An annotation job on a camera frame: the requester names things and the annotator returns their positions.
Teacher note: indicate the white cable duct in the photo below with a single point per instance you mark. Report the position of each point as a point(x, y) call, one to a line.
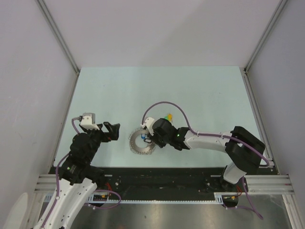
point(217, 200)

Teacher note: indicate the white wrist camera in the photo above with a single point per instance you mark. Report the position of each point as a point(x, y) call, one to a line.
point(88, 122)
point(148, 124)

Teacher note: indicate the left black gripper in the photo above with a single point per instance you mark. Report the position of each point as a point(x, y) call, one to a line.
point(112, 133)

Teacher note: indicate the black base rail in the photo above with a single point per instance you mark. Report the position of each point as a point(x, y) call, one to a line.
point(167, 184)

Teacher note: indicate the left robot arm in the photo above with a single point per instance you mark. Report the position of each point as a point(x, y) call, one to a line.
point(76, 178)

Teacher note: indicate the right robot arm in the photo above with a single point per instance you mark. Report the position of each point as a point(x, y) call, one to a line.
point(243, 148)

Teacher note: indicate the yellow key tag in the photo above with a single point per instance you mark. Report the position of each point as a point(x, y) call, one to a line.
point(170, 116)

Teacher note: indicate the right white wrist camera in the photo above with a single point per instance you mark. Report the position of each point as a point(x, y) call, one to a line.
point(148, 124)

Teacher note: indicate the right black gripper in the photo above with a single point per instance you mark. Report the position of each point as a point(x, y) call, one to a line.
point(153, 138)

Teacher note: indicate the black key tag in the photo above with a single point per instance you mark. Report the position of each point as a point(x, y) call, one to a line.
point(147, 140)

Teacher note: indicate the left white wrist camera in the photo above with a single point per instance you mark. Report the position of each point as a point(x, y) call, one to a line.
point(88, 122)

